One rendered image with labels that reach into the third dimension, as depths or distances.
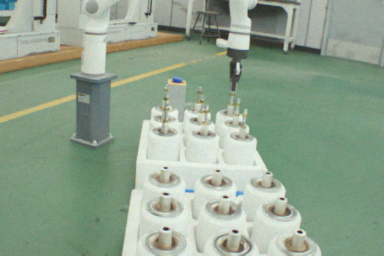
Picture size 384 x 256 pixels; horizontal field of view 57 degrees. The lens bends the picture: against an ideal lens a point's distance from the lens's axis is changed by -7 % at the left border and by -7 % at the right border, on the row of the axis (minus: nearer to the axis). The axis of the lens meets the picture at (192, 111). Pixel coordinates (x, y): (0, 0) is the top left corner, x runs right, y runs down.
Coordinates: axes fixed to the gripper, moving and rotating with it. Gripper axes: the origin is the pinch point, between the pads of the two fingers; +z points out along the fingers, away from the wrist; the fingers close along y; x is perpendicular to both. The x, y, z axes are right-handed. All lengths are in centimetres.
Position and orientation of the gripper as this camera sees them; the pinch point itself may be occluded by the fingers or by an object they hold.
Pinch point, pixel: (232, 86)
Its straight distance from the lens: 137.9
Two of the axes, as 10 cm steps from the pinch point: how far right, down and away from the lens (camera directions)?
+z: -1.0, 9.5, 2.9
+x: -9.9, -0.8, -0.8
